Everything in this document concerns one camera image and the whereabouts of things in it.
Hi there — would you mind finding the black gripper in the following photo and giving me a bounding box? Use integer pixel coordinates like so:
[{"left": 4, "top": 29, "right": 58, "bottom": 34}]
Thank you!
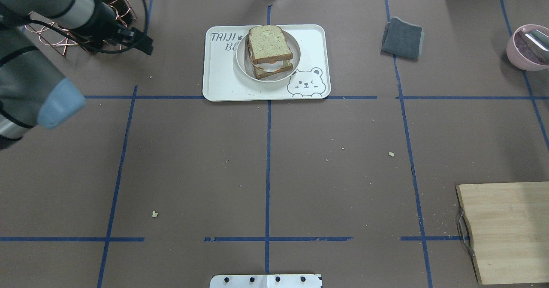
[{"left": 88, "top": 3, "right": 154, "bottom": 55}]

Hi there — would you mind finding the white round plate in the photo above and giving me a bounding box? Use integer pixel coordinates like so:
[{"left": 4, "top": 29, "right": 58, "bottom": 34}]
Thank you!
[{"left": 235, "top": 25, "right": 301, "bottom": 82}]

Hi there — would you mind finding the bread slice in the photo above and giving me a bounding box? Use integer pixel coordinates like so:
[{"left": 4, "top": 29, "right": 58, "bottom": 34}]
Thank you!
[
  {"left": 253, "top": 60, "right": 293, "bottom": 79},
  {"left": 247, "top": 26, "right": 293, "bottom": 65}
]

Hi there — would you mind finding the fried egg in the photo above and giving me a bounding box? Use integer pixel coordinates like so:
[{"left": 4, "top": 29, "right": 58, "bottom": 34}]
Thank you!
[{"left": 254, "top": 61, "right": 286, "bottom": 72}]

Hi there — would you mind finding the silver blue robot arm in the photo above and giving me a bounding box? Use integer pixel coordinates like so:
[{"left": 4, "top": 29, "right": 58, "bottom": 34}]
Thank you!
[{"left": 0, "top": 0, "right": 153, "bottom": 150}]

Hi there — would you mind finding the white bear tray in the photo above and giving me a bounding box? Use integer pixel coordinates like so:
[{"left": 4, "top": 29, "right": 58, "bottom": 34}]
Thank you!
[{"left": 202, "top": 24, "right": 331, "bottom": 101}]

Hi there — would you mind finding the dark glass bottle left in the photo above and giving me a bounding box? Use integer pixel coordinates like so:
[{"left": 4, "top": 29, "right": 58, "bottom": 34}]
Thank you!
[{"left": 97, "top": 0, "right": 133, "bottom": 27}]

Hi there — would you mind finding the grey folded cloth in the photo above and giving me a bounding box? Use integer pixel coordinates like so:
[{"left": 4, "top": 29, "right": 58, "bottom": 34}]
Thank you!
[{"left": 381, "top": 16, "right": 424, "bottom": 60}]

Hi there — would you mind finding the pink bowl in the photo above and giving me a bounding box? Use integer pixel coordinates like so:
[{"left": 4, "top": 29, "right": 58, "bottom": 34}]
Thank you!
[{"left": 506, "top": 24, "right": 549, "bottom": 71}]

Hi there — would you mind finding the silver metal scoop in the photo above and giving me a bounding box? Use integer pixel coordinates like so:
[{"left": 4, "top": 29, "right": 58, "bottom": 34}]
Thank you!
[{"left": 516, "top": 30, "right": 549, "bottom": 65}]

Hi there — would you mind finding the wooden cutting board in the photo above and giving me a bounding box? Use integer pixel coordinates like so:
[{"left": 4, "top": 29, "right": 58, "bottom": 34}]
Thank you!
[{"left": 456, "top": 181, "right": 549, "bottom": 285}]

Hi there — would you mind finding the copper wire bottle rack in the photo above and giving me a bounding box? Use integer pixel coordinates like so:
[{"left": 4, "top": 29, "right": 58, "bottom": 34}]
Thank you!
[{"left": 21, "top": 0, "right": 137, "bottom": 57}]

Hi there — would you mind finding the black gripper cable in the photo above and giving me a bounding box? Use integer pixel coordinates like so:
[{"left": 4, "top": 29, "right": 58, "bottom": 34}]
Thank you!
[{"left": 26, "top": 0, "right": 148, "bottom": 55}]

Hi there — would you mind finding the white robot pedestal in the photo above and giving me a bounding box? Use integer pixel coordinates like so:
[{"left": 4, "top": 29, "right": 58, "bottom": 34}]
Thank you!
[{"left": 209, "top": 274, "right": 323, "bottom": 288}]

